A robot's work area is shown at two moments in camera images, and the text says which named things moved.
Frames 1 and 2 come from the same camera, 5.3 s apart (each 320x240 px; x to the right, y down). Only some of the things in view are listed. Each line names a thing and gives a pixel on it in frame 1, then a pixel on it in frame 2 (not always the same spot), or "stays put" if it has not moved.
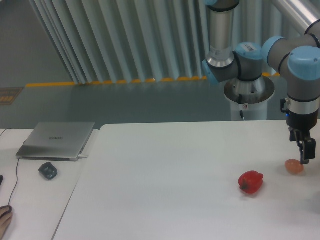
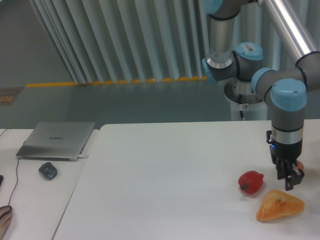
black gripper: [299, 127] → [288, 151]
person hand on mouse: [6, 216] stays put
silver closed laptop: [55, 141] stays put
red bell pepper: [250, 181] stays put
